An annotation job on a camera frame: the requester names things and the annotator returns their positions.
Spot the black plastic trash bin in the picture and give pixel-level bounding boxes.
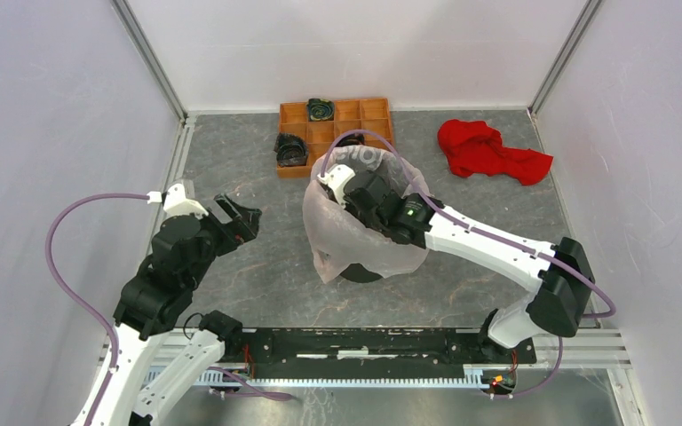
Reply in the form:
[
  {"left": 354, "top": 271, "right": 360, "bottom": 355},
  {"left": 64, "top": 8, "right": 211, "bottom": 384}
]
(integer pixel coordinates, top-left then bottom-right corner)
[{"left": 339, "top": 264, "right": 383, "bottom": 283}]

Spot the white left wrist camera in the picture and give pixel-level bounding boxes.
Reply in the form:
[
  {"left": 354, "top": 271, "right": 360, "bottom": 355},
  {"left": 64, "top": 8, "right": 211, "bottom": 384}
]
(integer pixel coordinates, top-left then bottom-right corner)
[{"left": 146, "top": 179, "right": 208, "bottom": 219}]

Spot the aluminium frame post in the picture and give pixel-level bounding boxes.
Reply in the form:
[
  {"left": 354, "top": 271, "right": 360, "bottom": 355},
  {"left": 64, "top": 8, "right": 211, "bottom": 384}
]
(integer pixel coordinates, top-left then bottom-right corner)
[
  {"left": 527, "top": 0, "right": 604, "bottom": 116},
  {"left": 110, "top": 0, "right": 188, "bottom": 122}
]

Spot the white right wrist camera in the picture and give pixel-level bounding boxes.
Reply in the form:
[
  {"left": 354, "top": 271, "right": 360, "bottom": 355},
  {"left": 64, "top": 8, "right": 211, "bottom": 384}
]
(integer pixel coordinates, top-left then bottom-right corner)
[{"left": 318, "top": 164, "right": 356, "bottom": 207}]

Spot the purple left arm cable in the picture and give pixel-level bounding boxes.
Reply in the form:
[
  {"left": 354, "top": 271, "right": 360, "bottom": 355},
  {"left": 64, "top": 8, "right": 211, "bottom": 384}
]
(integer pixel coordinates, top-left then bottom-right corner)
[{"left": 44, "top": 193, "right": 295, "bottom": 426}]

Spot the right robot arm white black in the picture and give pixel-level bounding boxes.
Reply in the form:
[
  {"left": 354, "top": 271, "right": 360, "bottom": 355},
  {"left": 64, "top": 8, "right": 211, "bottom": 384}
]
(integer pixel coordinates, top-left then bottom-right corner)
[{"left": 329, "top": 171, "right": 593, "bottom": 362}]

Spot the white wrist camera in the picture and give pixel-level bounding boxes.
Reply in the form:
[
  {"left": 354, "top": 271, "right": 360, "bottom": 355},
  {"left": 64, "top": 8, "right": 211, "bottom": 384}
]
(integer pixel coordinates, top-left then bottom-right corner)
[
  {"left": 146, "top": 179, "right": 208, "bottom": 219},
  {"left": 318, "top": 164, "right": 356, "bottom": 207}
]

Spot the red cloth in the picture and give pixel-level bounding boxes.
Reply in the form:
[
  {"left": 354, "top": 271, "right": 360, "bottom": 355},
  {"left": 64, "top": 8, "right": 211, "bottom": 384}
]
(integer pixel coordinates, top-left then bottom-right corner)
[{"left": 437, "top": 119, "right": 553, "bottom": 185}]

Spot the slotted white cable duct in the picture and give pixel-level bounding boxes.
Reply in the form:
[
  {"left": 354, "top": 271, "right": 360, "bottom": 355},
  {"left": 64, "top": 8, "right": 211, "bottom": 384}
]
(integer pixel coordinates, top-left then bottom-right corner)
[{"left": 143, "top": 367, "right": 488, "bottom": 391}]

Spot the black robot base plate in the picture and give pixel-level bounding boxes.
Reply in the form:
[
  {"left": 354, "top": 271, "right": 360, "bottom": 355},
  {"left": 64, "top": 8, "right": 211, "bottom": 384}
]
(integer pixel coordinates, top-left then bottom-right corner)
[{"left": 194, "top": 311, "right": 537, "bottom": 381}]

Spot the aluminium frame post left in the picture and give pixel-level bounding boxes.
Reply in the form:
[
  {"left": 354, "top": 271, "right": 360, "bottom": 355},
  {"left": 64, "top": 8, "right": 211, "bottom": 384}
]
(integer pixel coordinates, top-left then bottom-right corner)
[{"left": 110, "top": 0, "right": 188, "bottom": 122}]

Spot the rolled black belt orange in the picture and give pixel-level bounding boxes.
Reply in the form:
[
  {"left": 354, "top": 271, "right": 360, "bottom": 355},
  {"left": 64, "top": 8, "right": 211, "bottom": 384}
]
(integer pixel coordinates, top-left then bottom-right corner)
[{"left": 336, "top": 132, "right": 365, "bottom": 147}]

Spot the orange wooden compartment tray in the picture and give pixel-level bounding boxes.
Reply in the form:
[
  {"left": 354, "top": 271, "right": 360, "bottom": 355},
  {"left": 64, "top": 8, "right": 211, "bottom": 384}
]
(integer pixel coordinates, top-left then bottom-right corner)
[{"left": 276, "top": 98, "right": 395, "bottom": 178}]

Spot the rolled dark belt left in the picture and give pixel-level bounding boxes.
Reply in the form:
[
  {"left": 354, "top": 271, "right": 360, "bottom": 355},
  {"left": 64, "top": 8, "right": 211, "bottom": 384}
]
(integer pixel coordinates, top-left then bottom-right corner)
[{"left": 274, "top": 132, "right": 309, "bottom": 168}]

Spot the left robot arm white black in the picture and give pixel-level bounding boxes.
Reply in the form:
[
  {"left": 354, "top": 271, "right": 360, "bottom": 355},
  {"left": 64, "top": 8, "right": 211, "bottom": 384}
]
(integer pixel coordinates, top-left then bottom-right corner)
[{"left": 74, "top": 185, "right": 262, "bottom": 425}]

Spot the aluminium frame post right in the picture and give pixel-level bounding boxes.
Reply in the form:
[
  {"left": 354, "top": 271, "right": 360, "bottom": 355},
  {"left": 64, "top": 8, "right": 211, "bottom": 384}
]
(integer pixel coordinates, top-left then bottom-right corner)
[{"left": 527, "top": 0, "right": 604, "bottom": 116}]

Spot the pink plastic trash bag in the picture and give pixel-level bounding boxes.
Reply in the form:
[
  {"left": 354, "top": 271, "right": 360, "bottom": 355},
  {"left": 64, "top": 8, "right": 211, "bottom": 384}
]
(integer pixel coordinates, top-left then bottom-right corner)
[{"left": 302, "top": 146, "right": 429, "bottom": 283}]

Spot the rolled dark belt green yellow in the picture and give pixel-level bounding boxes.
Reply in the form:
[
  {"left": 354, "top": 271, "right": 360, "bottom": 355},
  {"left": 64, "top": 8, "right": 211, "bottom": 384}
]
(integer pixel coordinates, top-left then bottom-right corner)
[{"left": 305, "top": 98, "right": 336, "bottom": 122}]

